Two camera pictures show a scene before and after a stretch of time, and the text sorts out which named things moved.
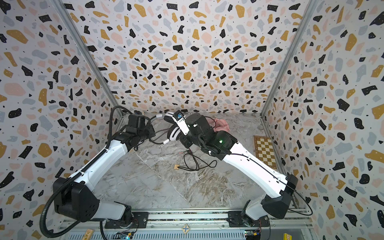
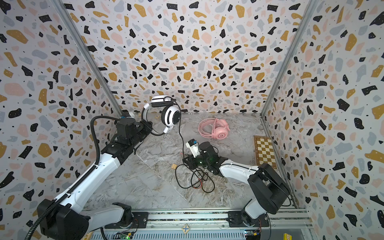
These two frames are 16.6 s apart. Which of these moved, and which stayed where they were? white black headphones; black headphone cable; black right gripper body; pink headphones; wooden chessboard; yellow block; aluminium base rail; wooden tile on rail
Moved: black right gripper body; black headphone cable; white black headphones
Stayed: wooden tile on rail; yellow block; aluminium base rail; wooden chessboard; pink headphones
